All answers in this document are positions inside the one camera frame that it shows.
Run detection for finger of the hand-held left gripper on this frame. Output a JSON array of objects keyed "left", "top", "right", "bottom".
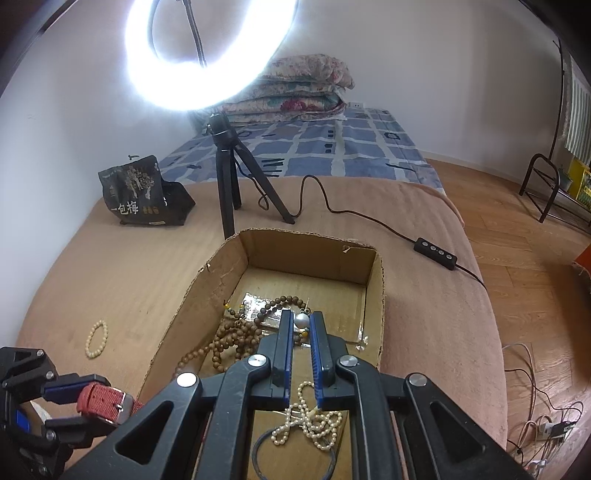
[
  {"left": 43, "top": 415, "right": 116, "bottom": 449},
  {"left": 41, "top": 374, "right": 112, "bottom": 402}
]

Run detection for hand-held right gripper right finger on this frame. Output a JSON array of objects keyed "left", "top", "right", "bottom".
[{"left": 309, "top": 311, "right": 532, "bottom": 480}]

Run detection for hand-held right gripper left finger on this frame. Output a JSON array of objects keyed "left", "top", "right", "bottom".
[{"left": 60, "top": 309, "right": 295, "bottom": 480}]

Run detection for red watch strap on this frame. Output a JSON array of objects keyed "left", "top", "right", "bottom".
[{"left": 76, "top": 382, "right": 145, "bottom": 425}]

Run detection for brown wooden bead necklace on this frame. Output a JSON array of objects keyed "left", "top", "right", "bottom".
[{"left": 174, "top": 295, "right": 315, "bottom": 384}]

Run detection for white pearl necklace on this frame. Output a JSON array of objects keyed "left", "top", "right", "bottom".
[{"left": 271, "top": 381, "right": 343, "bottom": 450}]

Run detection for cardboard box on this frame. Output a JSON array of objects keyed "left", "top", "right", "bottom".
[{"left": 139, "top": 227, "right": 386, "bottom": 480}]

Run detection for thin metal bangle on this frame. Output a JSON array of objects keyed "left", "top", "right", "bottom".
[{"left": 253, "top": 427, "right": 338, "bottom": 480}]

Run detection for black tripod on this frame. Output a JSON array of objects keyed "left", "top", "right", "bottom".
[{"left": 203, "top": 113, "right": 296, "bottom": 241}]

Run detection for black snack bag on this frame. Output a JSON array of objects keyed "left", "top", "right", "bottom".
[{"left": 98, "top": 154, "right": 196, "bottom": 228}]

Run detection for blue plaid bedsheet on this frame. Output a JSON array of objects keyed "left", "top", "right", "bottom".
[{"left": 157, "top": 107, "right": 446, "bottom": 192}]

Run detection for folded floral quilts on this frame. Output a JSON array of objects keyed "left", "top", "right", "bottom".
[{"left": 217, "top": 54, "right": 356, "bottom": 124}]

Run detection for white power strip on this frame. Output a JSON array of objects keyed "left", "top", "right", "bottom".
[{"left": 531, "top": 418, "right": 575, "bottom": 439}]

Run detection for orange cloth covered table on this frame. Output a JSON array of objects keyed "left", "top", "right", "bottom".
[{"left": 575, "top": 242, "right": 591, "bottom": 282}]

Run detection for yellow plastic crate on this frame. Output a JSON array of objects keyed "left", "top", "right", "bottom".
[{"left": 568, "top": 157, "right": 591, "bottom": 204}]

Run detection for striped hanging cloth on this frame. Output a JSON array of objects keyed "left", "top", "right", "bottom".
[{"left": 563, "top": 60, "right": 591, "bottom": 160}]

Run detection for black metal clothes rack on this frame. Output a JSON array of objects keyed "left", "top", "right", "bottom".
[{"left": 519, "top": 39, "right": 591, "bottom": 224}]

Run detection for cream bead bracelet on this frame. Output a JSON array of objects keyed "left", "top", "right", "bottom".
[{"left": 84, "top": 320, "right": 109, "bottom": 358}]

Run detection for black cable with inline controller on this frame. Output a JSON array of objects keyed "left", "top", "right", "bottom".
[{"left": 240, "top": 174, "right": 488, "bottom": 289}]

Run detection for tangle of floor cables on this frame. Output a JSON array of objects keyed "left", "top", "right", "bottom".
[{"left": 503, "top": 342, "right": 585, "bottom": 467}]

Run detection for white ring light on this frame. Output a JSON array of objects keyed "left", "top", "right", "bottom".
[{"left": 124, "top": 0, "right": 298, "bottom": 112}]

